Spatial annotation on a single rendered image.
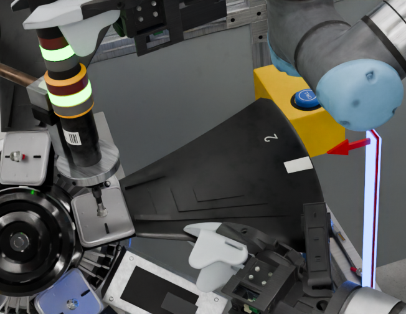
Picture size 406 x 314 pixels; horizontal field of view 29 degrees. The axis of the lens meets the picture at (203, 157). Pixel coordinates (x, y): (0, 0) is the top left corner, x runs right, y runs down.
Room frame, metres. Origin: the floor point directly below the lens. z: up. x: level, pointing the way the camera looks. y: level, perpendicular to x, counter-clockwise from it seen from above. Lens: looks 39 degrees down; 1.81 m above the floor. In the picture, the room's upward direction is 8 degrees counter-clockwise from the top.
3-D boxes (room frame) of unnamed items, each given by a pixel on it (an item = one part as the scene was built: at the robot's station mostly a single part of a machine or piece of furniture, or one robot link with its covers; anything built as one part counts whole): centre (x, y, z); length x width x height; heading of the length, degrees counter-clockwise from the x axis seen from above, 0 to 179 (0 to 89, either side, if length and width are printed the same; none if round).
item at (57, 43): (0.68, 0.13, 1.43); 0.03 x 0.03 x 0.01
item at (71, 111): (0.68, 0.13, 1.35); 0.04 x 0.04 x 0.01
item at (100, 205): (0.68, 0.13, 1.21); 0.01 x 0.01 x 0.05
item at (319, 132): (1.04, -0.17, 1.02); 0.16 x 0.10 x 0.11; 11
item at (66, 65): (0.68, 0.13, 1.40); 0.03 x 0.03 x 0.01
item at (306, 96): (1.00, -0.18, 1.08); 0.04 x 0.04 x 0.02
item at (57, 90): (0.68, 0.13, 1.38); 0.04 x 0.04 x 0.01
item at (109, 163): (0.69, 0.13, 1.31); 0.09 x 0.07 x 0.10; 46
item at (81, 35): (0.66, 0.10, 1.44); 0.09 x 0.03 x 0.06; 120
